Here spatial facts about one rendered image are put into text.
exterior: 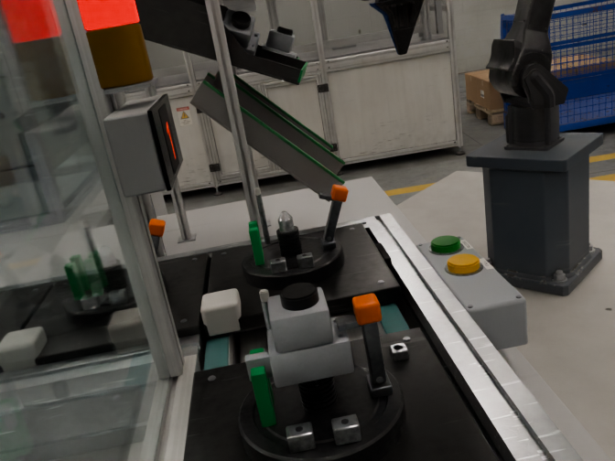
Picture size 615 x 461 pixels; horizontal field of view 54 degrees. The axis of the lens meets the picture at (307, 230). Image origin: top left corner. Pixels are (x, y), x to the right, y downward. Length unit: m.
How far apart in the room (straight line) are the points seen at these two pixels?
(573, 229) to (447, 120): 4.07
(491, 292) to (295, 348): 0.32
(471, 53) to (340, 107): 5.07
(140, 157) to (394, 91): 4.37
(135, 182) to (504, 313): 0.42
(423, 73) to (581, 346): 4.17
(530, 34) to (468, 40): 8.74
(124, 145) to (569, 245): 0.64
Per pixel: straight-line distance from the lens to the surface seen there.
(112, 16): 0.57
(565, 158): 0.87
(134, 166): 0.54
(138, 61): 0.57
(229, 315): 0.73
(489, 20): 9.71
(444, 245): 0.84
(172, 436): 0.59
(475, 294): 0.73
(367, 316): 0.48
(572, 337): 0.85
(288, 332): 0.47
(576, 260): 0.98
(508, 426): 0.54
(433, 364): 0.59
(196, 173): 4.95
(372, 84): 4.82
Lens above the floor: 1.30
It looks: 20 degrees down
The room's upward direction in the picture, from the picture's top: 10 degrees counter-clockwise
